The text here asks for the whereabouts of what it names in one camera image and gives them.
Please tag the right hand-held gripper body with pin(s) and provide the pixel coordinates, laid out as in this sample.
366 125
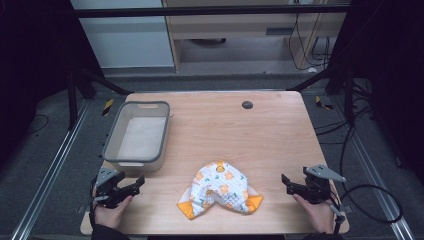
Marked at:
316 186

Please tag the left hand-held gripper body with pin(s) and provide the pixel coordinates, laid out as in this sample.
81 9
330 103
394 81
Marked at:
107 190

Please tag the person's left hand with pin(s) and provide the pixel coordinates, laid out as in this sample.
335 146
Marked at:
111 213

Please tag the person's right hand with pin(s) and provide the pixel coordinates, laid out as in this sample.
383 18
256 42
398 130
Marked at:
316 215

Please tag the white plastic bin grey rim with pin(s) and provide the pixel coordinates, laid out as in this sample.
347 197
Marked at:
140 133

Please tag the yellow black striped tape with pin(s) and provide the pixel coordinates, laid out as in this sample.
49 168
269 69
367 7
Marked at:
107 106
322 103

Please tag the white floral cloth orange corners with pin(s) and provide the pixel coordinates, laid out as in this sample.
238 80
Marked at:
218 190

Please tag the grey round table grommet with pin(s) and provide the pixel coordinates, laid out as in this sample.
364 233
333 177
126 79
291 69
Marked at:
247 105

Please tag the black metal stand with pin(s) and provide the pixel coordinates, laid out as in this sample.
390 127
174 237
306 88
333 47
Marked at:
340 86
75 96

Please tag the white cabinet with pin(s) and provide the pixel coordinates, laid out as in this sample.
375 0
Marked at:
123 36

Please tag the light wooden shelf unit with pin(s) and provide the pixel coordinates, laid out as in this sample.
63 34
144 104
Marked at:
233 33

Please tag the aluminium floor rail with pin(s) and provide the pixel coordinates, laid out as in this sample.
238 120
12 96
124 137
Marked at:
373 170
50 170

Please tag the black horizontal frame bar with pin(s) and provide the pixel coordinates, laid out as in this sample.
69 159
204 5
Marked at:
206 11

